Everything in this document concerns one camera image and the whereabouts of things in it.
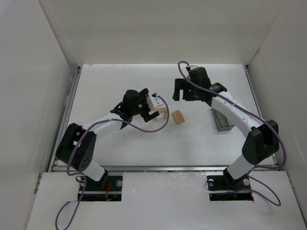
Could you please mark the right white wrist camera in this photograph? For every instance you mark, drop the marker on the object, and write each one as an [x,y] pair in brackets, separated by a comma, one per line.
[191,67]

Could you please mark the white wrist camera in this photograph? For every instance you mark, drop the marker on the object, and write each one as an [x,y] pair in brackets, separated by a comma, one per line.
[191,67]
[154,101]

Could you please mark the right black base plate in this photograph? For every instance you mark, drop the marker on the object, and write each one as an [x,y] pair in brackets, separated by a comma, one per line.
[224,188]

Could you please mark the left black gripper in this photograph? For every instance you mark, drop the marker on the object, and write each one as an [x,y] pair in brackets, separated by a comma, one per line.
[146,104]

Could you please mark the smoky transparent plastic box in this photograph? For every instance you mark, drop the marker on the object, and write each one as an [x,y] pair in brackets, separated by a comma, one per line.
[222,123]

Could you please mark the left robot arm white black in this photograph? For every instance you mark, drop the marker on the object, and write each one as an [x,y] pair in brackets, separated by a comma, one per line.
[76,148]

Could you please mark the aluminium table frame rail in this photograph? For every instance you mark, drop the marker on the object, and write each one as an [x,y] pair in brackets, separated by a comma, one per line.
[157,145]

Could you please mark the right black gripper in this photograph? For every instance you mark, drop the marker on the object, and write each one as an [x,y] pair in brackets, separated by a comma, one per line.
[183,87]

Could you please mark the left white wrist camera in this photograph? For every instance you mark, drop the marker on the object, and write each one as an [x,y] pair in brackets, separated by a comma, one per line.
[154,101]

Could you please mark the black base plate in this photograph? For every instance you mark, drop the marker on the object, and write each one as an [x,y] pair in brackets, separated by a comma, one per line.
[111,192]
[224,188]

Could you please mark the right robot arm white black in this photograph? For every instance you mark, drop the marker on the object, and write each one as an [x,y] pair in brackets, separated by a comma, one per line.
[261,136]

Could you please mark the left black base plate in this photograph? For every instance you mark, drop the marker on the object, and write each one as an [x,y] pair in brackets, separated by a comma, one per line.
[111,192]

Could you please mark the engraved wood block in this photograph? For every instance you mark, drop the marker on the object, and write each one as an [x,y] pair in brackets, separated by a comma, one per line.
[180,117]

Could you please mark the plain wood block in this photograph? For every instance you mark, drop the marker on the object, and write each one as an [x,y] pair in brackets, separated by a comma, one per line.
[161,110]

